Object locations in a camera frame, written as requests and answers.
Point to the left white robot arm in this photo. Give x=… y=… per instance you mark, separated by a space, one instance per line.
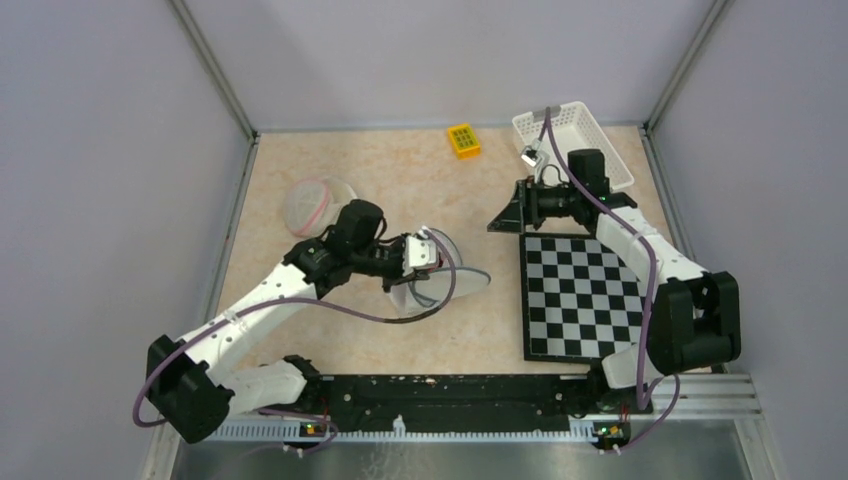
x=192 y=383

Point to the white plastic basket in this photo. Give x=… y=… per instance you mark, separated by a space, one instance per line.
x=574 y=128

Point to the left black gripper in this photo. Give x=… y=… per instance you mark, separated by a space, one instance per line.
x=422 y=274

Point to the black white checkerboard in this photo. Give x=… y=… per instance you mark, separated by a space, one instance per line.
x=580 y=302

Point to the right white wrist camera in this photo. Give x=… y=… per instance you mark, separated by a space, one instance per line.
x=534 y=158

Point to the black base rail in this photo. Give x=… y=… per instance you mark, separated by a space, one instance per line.
x=486 y=403

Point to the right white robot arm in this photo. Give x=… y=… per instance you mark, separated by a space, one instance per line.
x=691 y=316

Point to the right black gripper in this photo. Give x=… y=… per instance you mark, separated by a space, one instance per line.
x=523 y=210

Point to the white toothed cable strip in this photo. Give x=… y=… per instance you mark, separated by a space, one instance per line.
x=289 y=431

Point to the yellow toy block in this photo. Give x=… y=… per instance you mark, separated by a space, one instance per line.
x=464 y=141

